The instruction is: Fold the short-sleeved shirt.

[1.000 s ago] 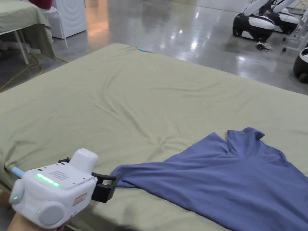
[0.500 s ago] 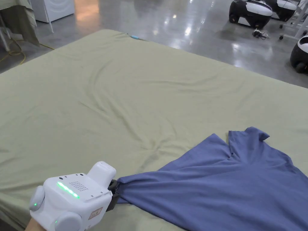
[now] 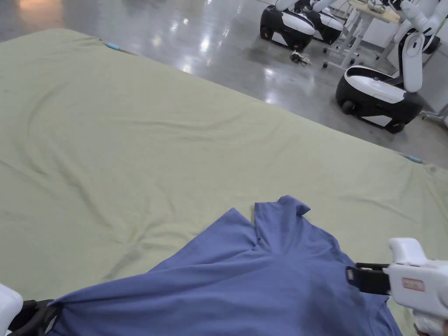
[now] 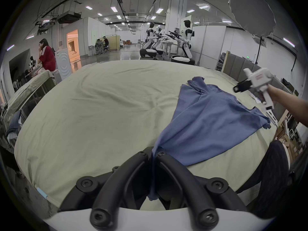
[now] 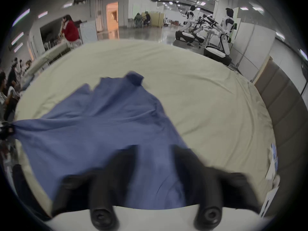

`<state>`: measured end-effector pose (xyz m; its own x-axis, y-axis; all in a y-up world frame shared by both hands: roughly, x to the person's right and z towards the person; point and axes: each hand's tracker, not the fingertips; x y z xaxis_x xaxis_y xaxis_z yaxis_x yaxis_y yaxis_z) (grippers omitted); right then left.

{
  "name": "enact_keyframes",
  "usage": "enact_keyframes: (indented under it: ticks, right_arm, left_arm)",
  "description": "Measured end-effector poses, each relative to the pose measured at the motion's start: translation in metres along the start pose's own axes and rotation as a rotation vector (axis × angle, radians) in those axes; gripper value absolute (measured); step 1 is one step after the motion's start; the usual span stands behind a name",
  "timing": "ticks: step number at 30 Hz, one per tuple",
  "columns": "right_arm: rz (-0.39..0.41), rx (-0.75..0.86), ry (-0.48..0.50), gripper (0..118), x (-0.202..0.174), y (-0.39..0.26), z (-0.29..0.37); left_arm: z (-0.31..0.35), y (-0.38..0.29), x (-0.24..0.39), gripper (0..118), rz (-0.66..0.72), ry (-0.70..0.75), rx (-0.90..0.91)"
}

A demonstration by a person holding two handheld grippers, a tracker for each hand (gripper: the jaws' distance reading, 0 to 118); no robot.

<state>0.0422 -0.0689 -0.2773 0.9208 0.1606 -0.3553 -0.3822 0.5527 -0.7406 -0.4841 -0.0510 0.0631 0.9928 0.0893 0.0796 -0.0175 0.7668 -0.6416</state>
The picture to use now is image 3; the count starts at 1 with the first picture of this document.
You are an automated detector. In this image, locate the blue shirt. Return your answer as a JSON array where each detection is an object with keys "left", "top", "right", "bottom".
[{"left": 47, "top": 195, "right": 404, "bottom": 336}]

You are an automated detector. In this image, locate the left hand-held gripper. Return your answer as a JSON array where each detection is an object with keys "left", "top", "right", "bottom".
[{"left": 0, "top": 283, "right": 64, "bottom": 333}]

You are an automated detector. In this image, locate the bed with pale green sheet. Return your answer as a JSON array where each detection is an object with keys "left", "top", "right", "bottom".
[{"left": 0, "top": 28, "right": 448, "bottom": 336}]

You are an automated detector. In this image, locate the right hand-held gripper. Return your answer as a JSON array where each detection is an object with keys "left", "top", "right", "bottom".
[{"left": 344, "top": 238, "right": 448, "bottom": 336}]

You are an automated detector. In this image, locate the wooden table with white legs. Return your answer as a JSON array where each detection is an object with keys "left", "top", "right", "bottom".
[{"left": 322, "top": 0, "right": 403, "bottom": 70}]

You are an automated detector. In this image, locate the white and black wheeled robot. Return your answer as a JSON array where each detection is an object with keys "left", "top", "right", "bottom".
[
  {"left": 260, "top": 0, "right": 316, "bottom": 49},
  {"left": 304, "top": 0, "right": 347, "bottom": 45},
  {"left": 335, "top": 0, "right": 442, "bottom": 134}
]

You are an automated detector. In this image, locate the small dark device with cable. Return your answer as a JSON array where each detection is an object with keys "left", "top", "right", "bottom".
[{"left": 290, "top": 50, "right": 313, "bottom": 67}]

